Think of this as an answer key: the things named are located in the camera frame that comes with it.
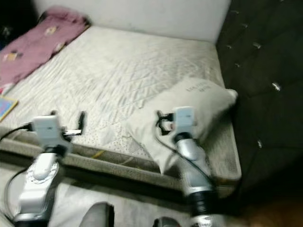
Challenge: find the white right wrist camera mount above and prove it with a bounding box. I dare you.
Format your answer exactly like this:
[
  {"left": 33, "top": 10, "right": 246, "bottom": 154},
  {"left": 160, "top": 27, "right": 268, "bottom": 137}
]
[{"left": 172, "top": 106, "right": 196, "bottom": 139}]

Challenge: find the grey right robot leg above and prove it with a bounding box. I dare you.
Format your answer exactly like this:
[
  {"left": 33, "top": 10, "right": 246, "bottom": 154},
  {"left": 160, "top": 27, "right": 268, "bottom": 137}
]
[{"left": 152, "top": 217, "right": 180, "bottom": 227}]

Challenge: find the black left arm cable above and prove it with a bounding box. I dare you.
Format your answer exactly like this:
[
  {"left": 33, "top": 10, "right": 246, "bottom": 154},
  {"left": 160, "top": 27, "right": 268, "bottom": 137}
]
[{"left": 0, "top": 123, "right": 35, "bottom": 223}]

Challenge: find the grey robot leg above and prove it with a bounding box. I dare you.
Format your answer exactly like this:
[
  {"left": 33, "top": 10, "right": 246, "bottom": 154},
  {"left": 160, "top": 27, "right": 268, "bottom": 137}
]
[
  {"left": 80, "top": 202, "right": 115, "bottom": 227},
  {"left": 152, "top": 217, "right": 180, "bottom": 227}
]

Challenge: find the white pillow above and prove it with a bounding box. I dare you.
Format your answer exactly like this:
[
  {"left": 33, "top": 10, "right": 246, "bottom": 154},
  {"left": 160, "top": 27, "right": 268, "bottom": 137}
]
[{"left": 125, "top": 77, "right": 239, "bottom": 175}]

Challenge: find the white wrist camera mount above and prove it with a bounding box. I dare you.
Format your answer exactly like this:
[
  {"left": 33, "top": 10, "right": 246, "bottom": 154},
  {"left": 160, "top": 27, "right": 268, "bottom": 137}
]
[
  {"left": 172, "top": 106, "right": 196, "bottom": 139},
  {"left": 32, "top": 115, "right": 64, "bottom": 147}
]

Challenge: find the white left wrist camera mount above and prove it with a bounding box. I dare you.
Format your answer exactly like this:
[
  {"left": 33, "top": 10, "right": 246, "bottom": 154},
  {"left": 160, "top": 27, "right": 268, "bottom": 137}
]
[{"left": 32, "top": 115, "right": 64, "bottom": 147}]

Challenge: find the dark tufted headboard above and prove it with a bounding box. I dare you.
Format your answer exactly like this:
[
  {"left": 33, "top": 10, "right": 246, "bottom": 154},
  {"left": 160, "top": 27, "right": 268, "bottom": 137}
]
[{"left": 215, "top": 0, "right": 303, "bottom": 204}]

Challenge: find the colourful children's book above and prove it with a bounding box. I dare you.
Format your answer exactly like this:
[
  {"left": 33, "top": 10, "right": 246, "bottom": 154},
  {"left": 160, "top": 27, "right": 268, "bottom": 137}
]
[{"left": 0, "top": 96, "right": 19, "bottom": 122}]

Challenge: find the white quilted mattress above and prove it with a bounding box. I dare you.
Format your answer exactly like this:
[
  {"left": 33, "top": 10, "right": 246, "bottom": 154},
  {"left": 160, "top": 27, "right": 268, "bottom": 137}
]
[{"left": 0, "top": 25, "right": 242, "bottom": 192}]

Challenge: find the grey left robot leg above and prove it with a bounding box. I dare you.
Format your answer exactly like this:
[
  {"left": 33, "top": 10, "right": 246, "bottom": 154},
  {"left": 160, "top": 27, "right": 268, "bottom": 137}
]
[{"left": 80, "top": 202, "right": 115, "bottom": 227}]

